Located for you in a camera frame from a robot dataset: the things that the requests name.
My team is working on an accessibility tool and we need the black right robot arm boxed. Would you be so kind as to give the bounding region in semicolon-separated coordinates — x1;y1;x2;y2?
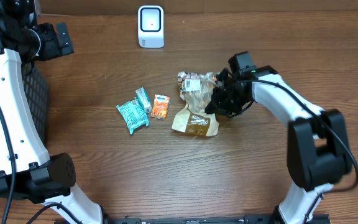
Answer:
205;66;358;223

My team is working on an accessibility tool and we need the small orange snack packet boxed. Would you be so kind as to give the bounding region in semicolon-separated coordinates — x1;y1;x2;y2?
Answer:
151;95;170;119

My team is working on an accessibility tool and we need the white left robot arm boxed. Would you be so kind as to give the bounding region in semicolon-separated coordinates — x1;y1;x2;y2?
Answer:
0;1;105;223

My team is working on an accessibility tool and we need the black cable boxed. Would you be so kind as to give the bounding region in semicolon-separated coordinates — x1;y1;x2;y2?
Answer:
228;79;358;194

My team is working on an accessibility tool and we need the white barcode scanner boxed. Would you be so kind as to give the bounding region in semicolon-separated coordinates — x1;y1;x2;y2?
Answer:
137;5;165;49

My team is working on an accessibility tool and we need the dried mushroom plastic bag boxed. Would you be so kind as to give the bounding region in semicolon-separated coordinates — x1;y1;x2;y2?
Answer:
172;72;221;137

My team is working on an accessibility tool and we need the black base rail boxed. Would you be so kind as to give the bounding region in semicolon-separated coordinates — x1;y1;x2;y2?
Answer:
54;213;332;224

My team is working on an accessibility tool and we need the grey plastic mesh basket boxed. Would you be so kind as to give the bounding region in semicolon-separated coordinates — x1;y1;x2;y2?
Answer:
22;62;49;144

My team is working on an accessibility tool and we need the teal wet wipes pack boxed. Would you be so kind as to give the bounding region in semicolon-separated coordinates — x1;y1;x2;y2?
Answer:
116;97;149;134

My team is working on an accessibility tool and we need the teal tissue packet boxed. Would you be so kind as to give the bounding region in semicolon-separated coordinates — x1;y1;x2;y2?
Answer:
135;87;152;114

